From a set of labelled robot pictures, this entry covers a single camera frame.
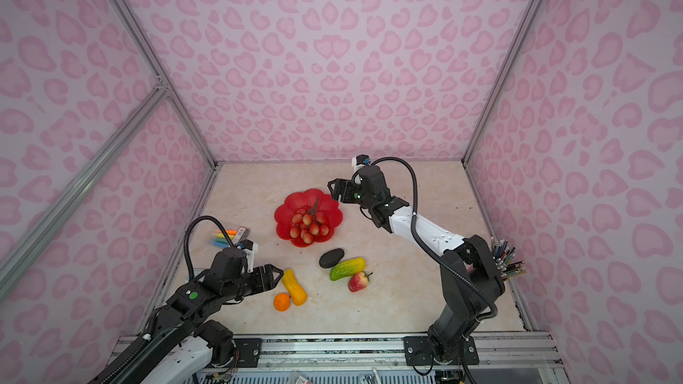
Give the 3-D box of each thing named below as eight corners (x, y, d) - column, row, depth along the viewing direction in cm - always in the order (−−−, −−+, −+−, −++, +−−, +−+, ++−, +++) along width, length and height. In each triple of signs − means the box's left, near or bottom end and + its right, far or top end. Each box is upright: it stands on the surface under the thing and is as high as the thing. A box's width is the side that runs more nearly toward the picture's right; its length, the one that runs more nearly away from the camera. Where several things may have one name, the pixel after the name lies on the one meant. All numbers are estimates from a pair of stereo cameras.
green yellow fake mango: (330, 281, 88) (329, 276, 84) (328, 268, 91) (327, 262, 87) (366, 274, 89) (367, 269, 86) (363, 261, 92) (364, 256, 89)
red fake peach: (348, 292, 86) (348, 287, 83) (348, 277, 89) (348, 272, 86) (372, 291, 86) (373, 287, 83) (371, 277, 89) (372, 272, 86)
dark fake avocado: (318, 263, 92) (317, 259, 89) (335, 247, 95) (335, 243, 93) (327, 272, 90) (327, 268, 87) (344, 255, 93) (344, 251, 91)
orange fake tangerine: (274, 311, 82) (271, 308, 80) (277, 296, 85) (274, 292, 83) (289, 311, 82) (286, 308, 80) (291, 296, 85) (289, 292, 83)
